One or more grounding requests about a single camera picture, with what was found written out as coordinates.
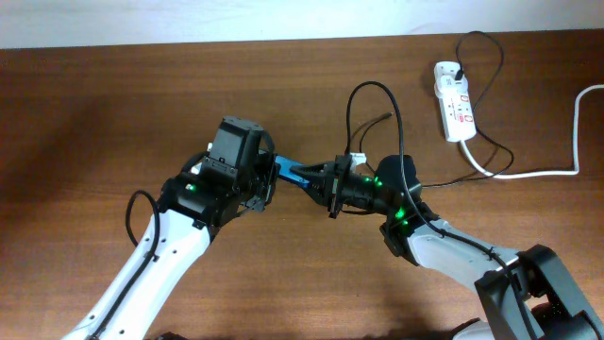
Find white charger adapter plug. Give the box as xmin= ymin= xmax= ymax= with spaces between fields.
xmin=434 ymin=75 xmax=468 ymax=98

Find white power strip cord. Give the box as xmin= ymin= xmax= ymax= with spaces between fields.
xmin=458 ymin=84 xmax=604 ymax=180

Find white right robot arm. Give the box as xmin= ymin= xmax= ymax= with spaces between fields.
xmin=280 ymin=155 xmax=603 ymax=339

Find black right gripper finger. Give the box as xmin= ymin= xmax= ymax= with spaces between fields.
xmin=290 ymin=163 xmax=327 ymax=182
xmin=306 ymin=184 xmax=327 ymax=206

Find black charging cable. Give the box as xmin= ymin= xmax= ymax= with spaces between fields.
xmin=358 ymin=30 xmax=515 ymax=191

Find white power strip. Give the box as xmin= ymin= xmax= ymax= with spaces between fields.
xmin=433 ymin=61 xmax=477 ymax=143

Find blue Samsung Galaxy smartphone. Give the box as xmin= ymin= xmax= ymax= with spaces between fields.
xmin=276 ymin=156 xmax=310 ymax=189

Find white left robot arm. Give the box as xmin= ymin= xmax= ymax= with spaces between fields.
xmin=66 ymin=150 xmax=281 ymax=340

